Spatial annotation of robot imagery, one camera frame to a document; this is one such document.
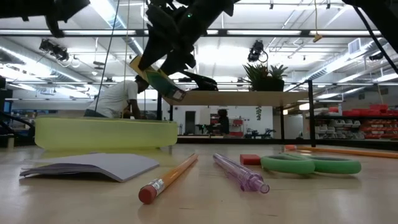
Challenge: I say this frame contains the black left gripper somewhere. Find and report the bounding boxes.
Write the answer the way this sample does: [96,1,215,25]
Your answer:
[137,0,241,75]

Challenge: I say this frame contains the yellow and green crayon box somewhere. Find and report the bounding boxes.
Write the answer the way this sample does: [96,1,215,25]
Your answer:
[129,55,187,102]

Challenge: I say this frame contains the yellow-green plastic container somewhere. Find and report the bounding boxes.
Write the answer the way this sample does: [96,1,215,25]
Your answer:
[34,116,178,152]

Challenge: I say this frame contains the white paper notepad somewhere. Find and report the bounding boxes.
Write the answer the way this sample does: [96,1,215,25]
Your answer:
[19,152,160,183]

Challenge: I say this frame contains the orange pencil with red eraser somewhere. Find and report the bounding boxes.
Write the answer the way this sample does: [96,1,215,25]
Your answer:
[138,153,199,205]

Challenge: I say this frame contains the red rubber eraser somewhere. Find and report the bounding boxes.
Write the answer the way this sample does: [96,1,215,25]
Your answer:
[239,154,262,166]

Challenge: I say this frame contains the transparent purple pen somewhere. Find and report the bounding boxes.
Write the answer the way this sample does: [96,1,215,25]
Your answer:
[212,152,271,195]

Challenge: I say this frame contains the green-handled scissors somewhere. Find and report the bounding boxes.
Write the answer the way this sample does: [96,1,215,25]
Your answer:
[260,152,363,175]

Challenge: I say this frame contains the black hole punch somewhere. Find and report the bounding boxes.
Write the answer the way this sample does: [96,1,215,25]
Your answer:
[182,70,218,92]

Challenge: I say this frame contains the person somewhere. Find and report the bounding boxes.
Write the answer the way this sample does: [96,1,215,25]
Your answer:
[83,74,150,120]
[216,108,231,135]

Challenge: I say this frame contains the dark distant door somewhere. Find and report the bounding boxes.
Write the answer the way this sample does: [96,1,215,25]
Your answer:
[185,111,197,135]

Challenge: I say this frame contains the potted succulent in black pot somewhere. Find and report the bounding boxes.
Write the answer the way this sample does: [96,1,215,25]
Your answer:
[242,63,289,92]

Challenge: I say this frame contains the white ceiling air vent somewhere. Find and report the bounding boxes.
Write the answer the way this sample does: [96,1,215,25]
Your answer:
[348,37,362,55]

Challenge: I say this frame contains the storage rack with red bins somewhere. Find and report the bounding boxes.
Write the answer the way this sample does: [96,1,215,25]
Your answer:
[306,104,398,141]

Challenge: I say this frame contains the black overhead frame bar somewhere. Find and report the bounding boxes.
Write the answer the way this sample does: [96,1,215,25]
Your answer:
[0,29,382,38]

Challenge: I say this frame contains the black hanging cable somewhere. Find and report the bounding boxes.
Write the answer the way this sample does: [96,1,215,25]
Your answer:
[93,0,121,114]

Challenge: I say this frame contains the wooden shelf with black frame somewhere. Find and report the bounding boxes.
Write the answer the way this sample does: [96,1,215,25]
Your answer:
[157,79,317,149]

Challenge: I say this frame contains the black ceiling-hung camera rig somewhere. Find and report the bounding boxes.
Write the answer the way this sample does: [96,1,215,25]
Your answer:
[39,39,70,62]
[248,39,269,63]

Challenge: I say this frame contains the yellow hanging cord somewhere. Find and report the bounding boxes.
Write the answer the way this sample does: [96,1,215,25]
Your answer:
[313,0,323,44]

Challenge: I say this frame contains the black curved cable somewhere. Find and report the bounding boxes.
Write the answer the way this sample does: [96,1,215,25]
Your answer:
[0,110,35,138]

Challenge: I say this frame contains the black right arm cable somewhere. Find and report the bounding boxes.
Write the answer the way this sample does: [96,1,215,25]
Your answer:
[353,6,398,75]

